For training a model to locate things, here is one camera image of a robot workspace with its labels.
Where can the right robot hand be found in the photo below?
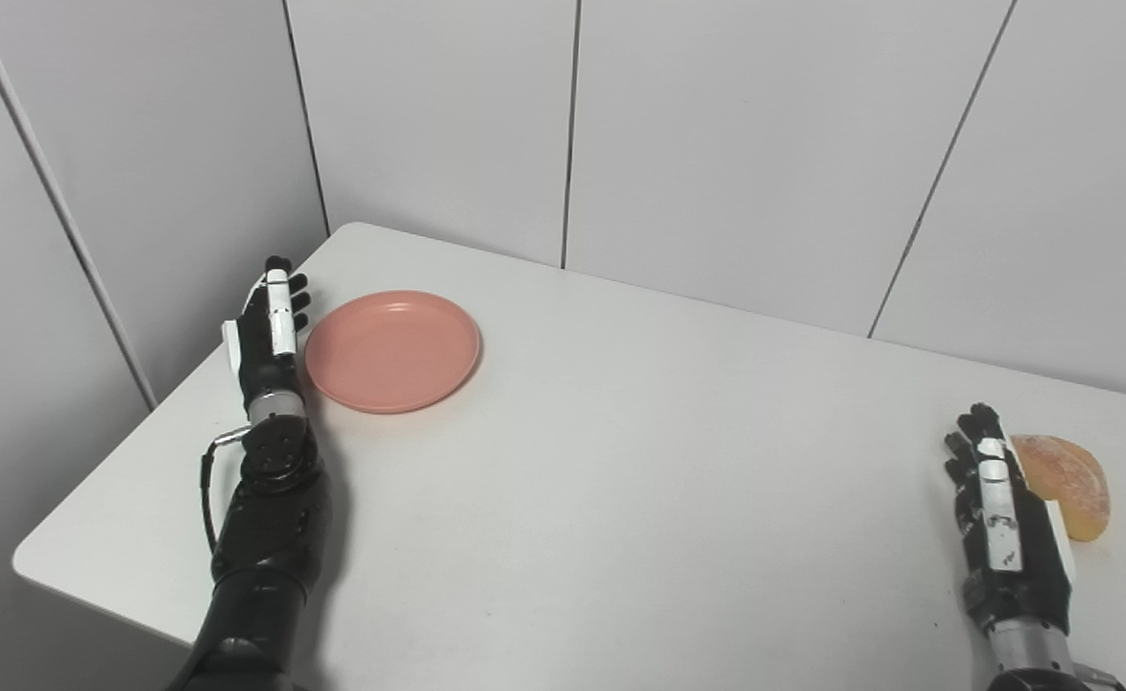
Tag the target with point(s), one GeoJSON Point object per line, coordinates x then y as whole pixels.
{"type": "Point", "coordinates": [1009, 537]}

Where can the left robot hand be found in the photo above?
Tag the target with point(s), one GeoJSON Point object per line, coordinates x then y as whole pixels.
{"type": "Point", "coordinates": [270, 336]}

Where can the bread roll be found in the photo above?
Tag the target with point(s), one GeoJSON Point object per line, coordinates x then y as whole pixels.
{"type": "Point", "coordinates": [1073, 485]}

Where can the pink plate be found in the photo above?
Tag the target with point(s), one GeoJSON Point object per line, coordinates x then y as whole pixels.
{"type": "Point", "coordinates": [393, 351]}

